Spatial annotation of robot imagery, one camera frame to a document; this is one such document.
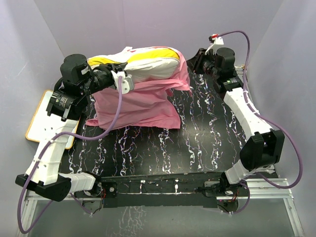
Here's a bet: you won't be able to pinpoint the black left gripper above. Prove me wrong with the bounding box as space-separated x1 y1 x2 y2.
79 63 128 97

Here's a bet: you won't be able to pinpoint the purple cable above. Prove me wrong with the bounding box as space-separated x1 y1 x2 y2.
17 76 124 235
217 30 303 214

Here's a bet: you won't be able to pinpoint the aluminium frame rails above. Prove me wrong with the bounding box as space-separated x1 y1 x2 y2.
16 179 304 237

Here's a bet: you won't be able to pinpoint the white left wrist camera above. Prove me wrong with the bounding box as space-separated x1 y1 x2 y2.
111 71 134 94

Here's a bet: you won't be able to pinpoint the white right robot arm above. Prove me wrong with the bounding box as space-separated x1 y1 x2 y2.
187 47 285 196

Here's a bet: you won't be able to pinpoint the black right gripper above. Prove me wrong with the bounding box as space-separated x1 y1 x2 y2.
185 49 220 79

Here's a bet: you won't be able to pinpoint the white yellow pillow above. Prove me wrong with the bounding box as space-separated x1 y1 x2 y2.
87 46 183 83

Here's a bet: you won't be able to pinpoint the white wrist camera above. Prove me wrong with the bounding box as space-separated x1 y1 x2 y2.
205 34 224 55
111 71 134 94

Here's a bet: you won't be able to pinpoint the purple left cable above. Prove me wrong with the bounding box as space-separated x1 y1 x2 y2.
17 76 124 235

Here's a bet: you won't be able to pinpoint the small whiteboard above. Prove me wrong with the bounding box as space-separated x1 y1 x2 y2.
25 90 79 149

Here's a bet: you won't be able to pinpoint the pink satin pillowcase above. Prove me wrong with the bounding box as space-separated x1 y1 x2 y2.
86 45 193 130

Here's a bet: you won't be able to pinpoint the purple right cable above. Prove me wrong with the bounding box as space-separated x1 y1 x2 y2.
217 30 303 214

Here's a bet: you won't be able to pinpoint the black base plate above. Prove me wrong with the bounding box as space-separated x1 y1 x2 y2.
74 172 247 209

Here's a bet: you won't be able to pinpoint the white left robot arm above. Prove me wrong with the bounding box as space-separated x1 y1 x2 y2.
15 54 133 201

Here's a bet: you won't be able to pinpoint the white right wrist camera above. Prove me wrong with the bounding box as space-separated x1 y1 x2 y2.
205 34 224 55

